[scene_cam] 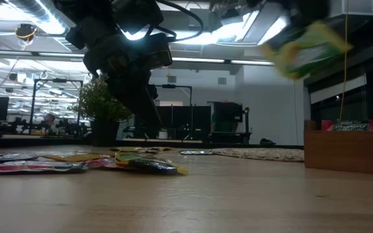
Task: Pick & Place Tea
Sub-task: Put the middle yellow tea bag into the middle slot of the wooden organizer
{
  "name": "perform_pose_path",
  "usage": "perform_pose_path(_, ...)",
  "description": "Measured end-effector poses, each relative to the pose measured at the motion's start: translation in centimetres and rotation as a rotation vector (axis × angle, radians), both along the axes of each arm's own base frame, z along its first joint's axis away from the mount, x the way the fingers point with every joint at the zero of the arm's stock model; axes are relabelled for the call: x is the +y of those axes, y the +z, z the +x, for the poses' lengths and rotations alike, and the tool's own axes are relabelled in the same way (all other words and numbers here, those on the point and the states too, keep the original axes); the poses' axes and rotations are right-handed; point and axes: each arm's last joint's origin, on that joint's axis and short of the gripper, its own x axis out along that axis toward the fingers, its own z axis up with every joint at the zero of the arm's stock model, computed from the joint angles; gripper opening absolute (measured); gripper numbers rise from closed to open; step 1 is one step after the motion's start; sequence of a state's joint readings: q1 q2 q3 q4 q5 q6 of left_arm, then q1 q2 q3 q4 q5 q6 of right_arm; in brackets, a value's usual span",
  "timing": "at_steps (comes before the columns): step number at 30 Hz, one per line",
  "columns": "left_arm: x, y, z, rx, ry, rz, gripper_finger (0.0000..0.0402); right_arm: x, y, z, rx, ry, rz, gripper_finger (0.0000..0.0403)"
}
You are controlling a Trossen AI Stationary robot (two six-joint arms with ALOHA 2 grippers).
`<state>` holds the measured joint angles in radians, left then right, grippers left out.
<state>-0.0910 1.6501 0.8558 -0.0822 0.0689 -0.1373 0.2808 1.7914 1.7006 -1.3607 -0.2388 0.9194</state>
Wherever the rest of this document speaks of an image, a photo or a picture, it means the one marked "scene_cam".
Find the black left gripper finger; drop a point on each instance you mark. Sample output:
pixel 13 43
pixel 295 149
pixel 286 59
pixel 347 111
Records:
pixel 155 97
pixel 134 103

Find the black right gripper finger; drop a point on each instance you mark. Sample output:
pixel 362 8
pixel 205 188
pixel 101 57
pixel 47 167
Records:
pixel 283 37

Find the wooden three-compartment tea box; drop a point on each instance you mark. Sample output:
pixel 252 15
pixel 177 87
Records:
pixel 348 152

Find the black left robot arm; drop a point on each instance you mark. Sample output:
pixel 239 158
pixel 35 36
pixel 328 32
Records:
pixel 86 13

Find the black partition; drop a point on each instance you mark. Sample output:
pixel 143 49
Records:
pixel 180 123

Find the white bucket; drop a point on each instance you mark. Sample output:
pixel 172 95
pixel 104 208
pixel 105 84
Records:
pixel 163 134

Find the small green potted plant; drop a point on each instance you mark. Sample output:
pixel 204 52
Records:
pixel 92 103

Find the white ceiling air unit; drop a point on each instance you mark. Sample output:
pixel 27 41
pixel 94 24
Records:
pixel 351 8

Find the long ceiling light strip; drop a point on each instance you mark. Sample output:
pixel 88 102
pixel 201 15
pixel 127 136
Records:
pixel 206 60

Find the dark office desk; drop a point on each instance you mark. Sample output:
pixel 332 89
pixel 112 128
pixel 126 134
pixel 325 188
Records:
pixel 232 137

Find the black lamp stand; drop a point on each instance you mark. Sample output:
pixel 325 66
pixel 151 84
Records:
pixel 246 119

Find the small black dome object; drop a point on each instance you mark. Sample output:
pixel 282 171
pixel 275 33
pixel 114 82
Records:
pixel 267 141

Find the round woven placemat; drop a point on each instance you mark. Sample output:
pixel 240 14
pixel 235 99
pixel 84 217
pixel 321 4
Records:
pixel 261 154

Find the black metal frame stand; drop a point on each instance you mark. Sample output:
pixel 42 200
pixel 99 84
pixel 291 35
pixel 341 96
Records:
pixel 168 86
pixel 60 80

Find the wall vent grille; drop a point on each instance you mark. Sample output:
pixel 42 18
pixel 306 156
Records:
pixel 222 81
pixel 172 79

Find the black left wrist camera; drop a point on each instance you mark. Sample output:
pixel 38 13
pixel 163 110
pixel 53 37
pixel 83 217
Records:
pixel 160 51

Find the silver ceiling duct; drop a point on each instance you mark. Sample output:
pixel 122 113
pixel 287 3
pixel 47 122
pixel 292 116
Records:
pixel 37 13

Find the black metal table frame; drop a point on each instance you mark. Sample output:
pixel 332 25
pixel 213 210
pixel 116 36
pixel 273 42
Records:
pixel 44 142

